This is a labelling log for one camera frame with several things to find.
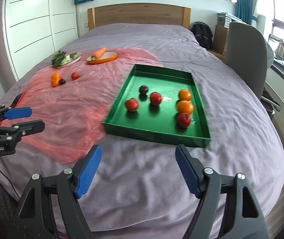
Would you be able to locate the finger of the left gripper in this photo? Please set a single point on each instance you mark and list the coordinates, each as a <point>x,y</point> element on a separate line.
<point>14,113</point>
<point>19,130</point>

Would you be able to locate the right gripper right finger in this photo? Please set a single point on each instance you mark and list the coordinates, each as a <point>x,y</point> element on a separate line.
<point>190,169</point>

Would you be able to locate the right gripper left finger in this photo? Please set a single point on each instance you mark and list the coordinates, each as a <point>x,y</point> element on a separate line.
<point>85,169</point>

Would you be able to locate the orange mandarin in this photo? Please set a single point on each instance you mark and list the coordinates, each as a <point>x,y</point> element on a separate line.
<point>55,82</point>
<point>55,76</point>
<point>185,106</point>
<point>185,94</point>

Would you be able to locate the dark plum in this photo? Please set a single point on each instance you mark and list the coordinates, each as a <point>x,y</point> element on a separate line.
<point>143,89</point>
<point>62,81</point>

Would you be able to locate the red apple top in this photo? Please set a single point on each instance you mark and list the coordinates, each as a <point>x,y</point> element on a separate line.
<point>75,75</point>

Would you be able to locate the orange mandarin back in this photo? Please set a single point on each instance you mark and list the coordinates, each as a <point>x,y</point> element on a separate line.
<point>55,76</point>

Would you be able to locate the phone in red case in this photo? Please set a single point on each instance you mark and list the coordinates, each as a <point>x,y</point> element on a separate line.
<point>15,103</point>

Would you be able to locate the purple bed sheet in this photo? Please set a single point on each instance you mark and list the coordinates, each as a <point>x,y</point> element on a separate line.
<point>138,190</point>

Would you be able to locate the pink plastic sheet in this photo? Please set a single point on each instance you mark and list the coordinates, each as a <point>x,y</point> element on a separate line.
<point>73,112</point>

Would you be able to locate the green tray box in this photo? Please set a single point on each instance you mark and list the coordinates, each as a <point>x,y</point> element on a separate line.
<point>158,123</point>

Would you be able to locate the green bok choy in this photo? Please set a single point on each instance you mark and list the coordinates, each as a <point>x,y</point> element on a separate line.
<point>59,59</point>

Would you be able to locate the patterned white plate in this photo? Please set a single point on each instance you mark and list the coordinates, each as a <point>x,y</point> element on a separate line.
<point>71,61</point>

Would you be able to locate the small bok choy piece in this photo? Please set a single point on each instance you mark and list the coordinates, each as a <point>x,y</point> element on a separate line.
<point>73,55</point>

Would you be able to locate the carrot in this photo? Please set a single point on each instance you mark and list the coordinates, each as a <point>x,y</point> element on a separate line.
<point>98,54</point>

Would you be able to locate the white wardrobe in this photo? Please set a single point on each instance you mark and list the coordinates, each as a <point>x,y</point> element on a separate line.
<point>35,29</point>

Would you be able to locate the orange oval dish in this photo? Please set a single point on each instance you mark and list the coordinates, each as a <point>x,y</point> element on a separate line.
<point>107,57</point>

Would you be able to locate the grey office chair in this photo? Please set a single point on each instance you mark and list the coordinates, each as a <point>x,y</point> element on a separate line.
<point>250,56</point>

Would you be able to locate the wooden nightstand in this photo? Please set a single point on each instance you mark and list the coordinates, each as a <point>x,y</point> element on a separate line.
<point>219,45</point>

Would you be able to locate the black backpack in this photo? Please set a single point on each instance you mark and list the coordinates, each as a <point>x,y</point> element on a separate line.
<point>203,34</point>

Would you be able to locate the grey storage box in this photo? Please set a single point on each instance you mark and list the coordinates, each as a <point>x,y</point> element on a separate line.
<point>224,19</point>

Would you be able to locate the wooden headboard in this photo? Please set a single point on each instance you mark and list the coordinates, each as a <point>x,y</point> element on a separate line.
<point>139,13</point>

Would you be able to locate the teal curtain right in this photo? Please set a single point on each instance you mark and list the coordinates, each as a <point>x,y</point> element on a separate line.
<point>244,10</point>

